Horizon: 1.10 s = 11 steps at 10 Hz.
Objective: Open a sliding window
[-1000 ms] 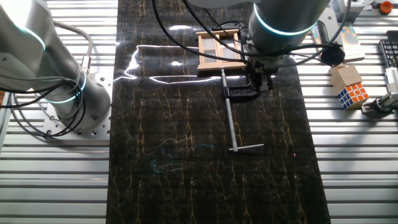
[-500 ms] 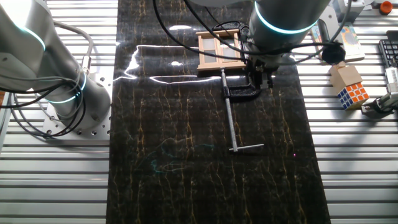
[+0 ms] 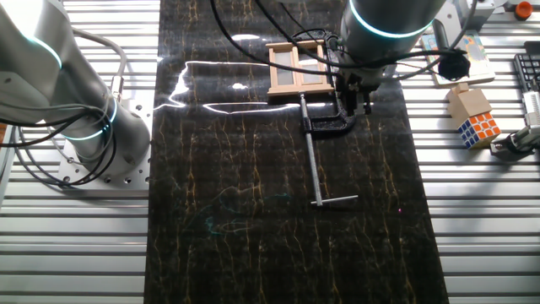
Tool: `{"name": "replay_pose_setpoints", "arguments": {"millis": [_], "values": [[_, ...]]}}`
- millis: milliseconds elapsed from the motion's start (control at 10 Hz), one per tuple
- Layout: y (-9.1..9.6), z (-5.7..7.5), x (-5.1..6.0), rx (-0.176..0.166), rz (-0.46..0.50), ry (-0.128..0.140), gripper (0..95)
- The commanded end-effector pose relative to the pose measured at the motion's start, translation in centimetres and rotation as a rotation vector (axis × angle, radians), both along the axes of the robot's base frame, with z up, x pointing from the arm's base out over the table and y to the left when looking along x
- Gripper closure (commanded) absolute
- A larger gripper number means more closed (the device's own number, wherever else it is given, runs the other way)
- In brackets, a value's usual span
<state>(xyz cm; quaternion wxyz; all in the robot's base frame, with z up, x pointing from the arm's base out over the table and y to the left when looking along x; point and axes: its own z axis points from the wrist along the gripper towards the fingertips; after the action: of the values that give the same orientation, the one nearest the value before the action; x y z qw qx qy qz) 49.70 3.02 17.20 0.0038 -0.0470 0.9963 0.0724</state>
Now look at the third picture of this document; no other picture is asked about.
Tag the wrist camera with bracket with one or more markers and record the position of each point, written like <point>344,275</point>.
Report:
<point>454,65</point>

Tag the silver ribbed camera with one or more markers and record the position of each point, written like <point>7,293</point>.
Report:
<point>532,107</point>

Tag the black keyboard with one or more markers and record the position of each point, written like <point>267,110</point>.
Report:
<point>529,67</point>

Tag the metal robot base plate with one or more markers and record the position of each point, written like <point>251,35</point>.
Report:
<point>135,179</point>

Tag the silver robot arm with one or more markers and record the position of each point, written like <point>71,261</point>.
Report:
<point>38,72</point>

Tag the grey control box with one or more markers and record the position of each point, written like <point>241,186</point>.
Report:
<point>481,14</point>

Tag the wooden sliding window sash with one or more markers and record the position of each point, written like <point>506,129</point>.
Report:
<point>285,76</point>

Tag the black C-clamp with steel screw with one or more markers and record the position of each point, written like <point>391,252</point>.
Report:
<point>327,124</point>

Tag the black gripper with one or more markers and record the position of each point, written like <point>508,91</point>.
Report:
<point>350,86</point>

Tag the wooden toy window frame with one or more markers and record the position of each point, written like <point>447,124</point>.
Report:
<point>304,88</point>

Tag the Rubik's cube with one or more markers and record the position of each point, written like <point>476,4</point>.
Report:
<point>481,128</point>

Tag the orange round button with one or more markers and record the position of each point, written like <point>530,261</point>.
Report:
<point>523,9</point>

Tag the small camera on black mount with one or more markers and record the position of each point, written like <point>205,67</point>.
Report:
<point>512,145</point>

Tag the wooden toy house block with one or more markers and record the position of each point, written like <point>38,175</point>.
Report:
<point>468,103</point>

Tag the black marble pattern mat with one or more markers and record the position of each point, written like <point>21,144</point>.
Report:
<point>253,253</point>

